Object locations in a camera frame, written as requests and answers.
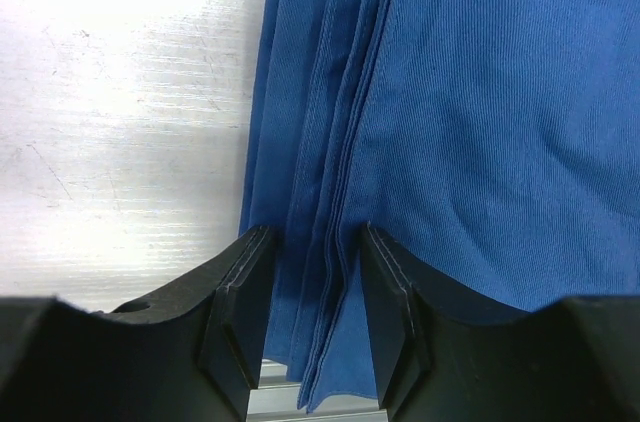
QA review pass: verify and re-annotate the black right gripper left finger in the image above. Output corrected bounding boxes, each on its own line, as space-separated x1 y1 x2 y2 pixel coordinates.
1 226 277 421

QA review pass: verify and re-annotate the aluminium front frame rail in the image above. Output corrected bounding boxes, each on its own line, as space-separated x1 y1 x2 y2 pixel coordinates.
247 359 388 422

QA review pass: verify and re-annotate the blue surgical cloth wrap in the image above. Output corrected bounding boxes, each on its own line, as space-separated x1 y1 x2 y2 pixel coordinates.
240 0 639 411

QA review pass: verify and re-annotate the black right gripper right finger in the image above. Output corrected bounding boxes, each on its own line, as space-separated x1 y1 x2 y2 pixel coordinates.
360 225 639 421

